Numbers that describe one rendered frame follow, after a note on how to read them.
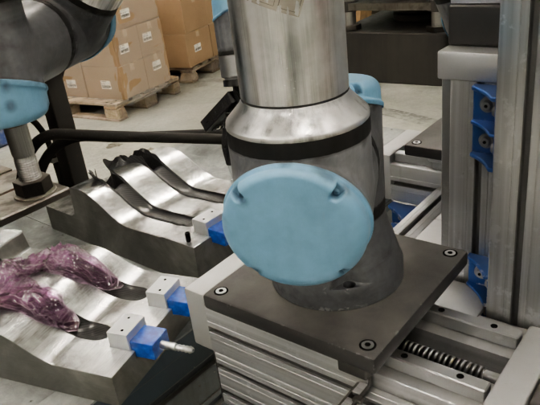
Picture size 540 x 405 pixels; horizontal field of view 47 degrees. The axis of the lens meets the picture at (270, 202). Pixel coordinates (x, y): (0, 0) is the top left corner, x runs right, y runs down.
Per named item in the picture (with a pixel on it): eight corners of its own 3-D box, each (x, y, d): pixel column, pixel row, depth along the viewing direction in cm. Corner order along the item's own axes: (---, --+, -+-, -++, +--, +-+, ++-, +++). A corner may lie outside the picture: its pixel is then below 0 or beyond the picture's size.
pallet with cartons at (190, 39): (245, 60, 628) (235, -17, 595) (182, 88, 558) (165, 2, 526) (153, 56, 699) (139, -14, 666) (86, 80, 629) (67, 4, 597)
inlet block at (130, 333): (204, 353, 95) (198, 325, 92) (188, 376, 91) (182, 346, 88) (132, 340, 100) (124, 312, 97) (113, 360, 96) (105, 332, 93)
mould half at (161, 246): (288, 229, 133) (280, 170, 127) (201, 289, 116) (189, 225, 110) (138, 186, 163) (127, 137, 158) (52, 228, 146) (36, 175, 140)
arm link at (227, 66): (210, 57, 116) (239, 53, 122) (213, 82, 117) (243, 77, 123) (239, 54, 111) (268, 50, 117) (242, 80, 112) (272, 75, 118)
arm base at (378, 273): (427, 256, 73) (426, 179, 69) (360, 327, 63) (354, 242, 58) (319, 229, 82) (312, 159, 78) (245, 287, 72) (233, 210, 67)
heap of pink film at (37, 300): (131, 278, 111) (121, 240, 107) (67, 341, 96) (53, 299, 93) (19, 262, 121) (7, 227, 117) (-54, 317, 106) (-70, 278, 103)
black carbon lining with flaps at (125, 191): (243, 206, 130) (237, 163, 126) (188, 239, 119) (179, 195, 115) (137, 176, 151) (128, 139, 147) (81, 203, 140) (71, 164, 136)
